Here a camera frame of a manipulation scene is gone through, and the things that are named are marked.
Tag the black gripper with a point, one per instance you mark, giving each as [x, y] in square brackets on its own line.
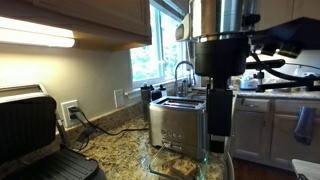
[221, 56]

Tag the stainless steel two-slot toaster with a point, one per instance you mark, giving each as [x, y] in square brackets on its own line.
[173, 123]

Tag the white lower kitchen cabinets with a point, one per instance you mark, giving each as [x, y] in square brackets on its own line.
[253, 130]

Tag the white rice cooker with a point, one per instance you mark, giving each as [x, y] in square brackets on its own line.
[248, 83]

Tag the chrome kitchen faucet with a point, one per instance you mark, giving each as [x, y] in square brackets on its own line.
[181, 65]

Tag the black pepper grinder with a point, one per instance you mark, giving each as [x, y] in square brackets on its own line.
[145, 100]

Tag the clear glass food container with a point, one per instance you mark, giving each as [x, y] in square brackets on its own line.
[160, 168]

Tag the blue hanging towel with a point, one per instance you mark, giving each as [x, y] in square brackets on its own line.
[305, 125]

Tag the kitchen window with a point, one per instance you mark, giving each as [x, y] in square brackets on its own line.
[150, 56]

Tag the white flat panel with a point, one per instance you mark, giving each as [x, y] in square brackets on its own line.
[305, 168]

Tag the wooden upper cabinet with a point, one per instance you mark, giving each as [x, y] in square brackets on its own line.
[83, 16]

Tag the black panini press grill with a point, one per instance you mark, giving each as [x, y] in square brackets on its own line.
[30, 126]

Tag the under-cabinet strip light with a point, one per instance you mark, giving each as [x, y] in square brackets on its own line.
[33, 33]

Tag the black stereo camera bar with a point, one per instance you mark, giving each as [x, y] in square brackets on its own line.
[270, 64]

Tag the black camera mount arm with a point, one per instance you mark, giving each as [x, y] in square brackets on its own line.
[286, 85]

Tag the white wall switch plate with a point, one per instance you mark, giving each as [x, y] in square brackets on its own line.
[119, 98]

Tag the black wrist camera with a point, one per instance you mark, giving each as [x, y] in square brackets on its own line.
[286, 36]

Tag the white wall power outlet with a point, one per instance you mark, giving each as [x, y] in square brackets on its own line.
[65, 115]

